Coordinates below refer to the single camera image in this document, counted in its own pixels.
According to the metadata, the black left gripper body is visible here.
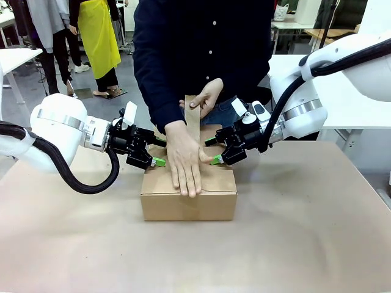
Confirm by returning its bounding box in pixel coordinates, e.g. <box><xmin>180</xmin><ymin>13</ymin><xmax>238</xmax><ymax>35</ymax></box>
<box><xmin>106</xmin><ymin>123</ymin><xmax>157</xmax><ymax>170</ymax></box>

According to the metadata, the brown paper tape strip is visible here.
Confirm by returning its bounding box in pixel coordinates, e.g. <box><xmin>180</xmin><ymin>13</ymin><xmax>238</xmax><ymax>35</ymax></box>
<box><xmin>183</xmin><ymin>95</ymin><xmax>203</xmax><ymax>147</ymax></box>

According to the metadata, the large brown cardboard box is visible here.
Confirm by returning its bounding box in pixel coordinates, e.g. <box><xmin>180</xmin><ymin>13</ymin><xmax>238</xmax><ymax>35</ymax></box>
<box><xmin>139</xmin><ymin>123</ymin><xmax>238</xmax><ymax>222</ymax></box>

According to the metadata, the person's right forearm dark sleeve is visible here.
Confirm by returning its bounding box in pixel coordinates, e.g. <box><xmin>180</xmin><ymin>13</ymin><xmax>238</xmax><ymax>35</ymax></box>
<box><xmin>143</xmin><ymin>82</ymin><xmax>188</xmax><ymax>136</ymax></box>

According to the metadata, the dark floor scale board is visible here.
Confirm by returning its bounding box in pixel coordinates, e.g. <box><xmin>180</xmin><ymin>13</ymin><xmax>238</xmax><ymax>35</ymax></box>
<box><xmin>103</xmin><ymin>88</ymin><xmax>128</xmax><ymax>99</ymax></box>

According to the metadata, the person in yellow apron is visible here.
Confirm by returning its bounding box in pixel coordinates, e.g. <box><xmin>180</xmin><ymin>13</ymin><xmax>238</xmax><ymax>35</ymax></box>
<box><xmin>68</xmin><ymin>0</ymin><xmax>128</xmax><ymax>99</ymax></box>

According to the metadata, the white side table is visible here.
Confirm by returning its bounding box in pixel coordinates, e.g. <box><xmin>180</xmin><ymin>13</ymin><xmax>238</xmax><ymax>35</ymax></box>
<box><xmin>0</xmin><ymin>48</ymin><xmax>43</xmax><ymax>105</ymax></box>

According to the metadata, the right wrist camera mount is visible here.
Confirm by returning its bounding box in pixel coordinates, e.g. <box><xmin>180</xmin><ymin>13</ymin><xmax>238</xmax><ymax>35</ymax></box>
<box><xmin>230</xmin><ymin>98</ymin><xmax>255</xmax><ymax>125</ymax></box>

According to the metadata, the person's left hand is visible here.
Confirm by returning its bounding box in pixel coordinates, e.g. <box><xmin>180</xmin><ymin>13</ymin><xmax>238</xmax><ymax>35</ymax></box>
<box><xmin>179</xmin><ymin>78</ymin><xmax>225</xmax><ymax>118</ymax></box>

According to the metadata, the person in grey hoodie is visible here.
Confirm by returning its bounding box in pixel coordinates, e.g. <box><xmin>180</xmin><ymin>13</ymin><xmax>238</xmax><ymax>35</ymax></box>
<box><xmin>26</xmin><ymin>0</ymin><xmax>76</xmax><ymax>96</ymax></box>

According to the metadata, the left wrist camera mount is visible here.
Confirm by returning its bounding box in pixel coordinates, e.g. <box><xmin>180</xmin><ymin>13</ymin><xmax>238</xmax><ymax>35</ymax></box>
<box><xmin>119</xmin><ymin>101</ymin><xmax>139</xmax><ymax>128</ymax></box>

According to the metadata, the person in dark shirt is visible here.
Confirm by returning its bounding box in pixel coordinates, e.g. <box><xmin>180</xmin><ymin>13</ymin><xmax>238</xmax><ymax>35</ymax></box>
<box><xmin>133</xmin><ymin>0</ymin><xmax>276</xmax><ymax>135</ymax></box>

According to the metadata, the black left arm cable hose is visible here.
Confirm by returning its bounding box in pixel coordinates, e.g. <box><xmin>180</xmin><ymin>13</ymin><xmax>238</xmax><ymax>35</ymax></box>
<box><xmin>0</xmin><ymin>120</ymin><xmax>121</xmax><ymax>195</ymax></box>

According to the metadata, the person's right hand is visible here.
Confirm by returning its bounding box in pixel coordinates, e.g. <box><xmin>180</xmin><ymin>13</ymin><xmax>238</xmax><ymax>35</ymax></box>
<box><xmin>164</xmin><ymin>120</ymin><xmax>213</xmax><ymax>199</ymax></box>

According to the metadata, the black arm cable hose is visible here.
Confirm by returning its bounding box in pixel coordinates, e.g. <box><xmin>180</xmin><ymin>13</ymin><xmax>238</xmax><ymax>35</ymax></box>
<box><xmin>258</xmin><ymin>38</ymin><xmax>391</xmax><ymax>154</ymax></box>
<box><xmin>0</xmin><ymin>120</ymin><xmax>121</xmax><ymax>195</ymax></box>

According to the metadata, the black vertical pole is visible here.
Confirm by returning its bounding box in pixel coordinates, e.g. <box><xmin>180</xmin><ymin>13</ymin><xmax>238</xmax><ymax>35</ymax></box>
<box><xmin>318</xmin><ymin>0</ymin><xmax>334</xmax><ymax>50</ymax></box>

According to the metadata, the wooden background table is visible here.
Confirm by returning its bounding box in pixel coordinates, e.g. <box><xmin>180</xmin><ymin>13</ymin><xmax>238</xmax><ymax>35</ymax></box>
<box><xmin>304</xmin><ymin>28</ymin><xmax>362</xmax><ymax>47</ymax></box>

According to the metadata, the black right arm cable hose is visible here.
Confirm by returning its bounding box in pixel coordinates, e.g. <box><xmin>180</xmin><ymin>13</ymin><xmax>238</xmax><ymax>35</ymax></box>
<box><xmin>258</xmin><ymin>38</ymin><xmax>391</xmax><ymax>154</ymax></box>

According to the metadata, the white laundry basket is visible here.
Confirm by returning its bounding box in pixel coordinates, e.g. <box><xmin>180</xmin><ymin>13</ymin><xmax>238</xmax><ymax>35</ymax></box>
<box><xmin>272</xmin><ymin>3</ymin><xmax>290</xmax><ymax>22</ymax></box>

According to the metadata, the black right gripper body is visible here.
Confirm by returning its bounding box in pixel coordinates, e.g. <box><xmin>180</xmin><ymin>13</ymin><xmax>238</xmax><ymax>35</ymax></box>
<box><xmin>215</xmin><ymin>124</ymin><xmax>265</xmax><ymax>167</ymax></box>

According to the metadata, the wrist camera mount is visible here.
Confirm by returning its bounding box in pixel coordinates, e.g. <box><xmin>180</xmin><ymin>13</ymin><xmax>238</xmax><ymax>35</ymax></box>
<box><xmin>119</xmin><ymin>101</ymin><xmax>139</xmax><ymax>128</ymax></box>
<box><xmin>230</xmin><ymin>98</ymin><xmax>255</xmax><ymax>125</ymax></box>

